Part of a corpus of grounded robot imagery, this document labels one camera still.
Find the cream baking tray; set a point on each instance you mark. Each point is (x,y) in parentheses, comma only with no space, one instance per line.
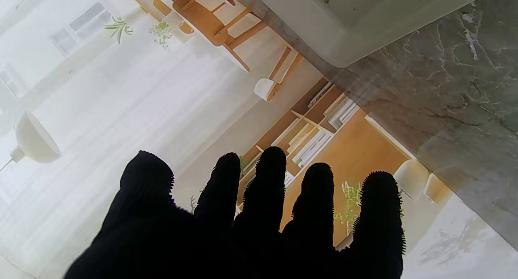
(364,20)

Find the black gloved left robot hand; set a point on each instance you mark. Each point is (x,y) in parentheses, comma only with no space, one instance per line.
(263,238)

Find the printed room backdrop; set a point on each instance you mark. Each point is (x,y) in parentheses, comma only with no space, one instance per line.
(121,109)

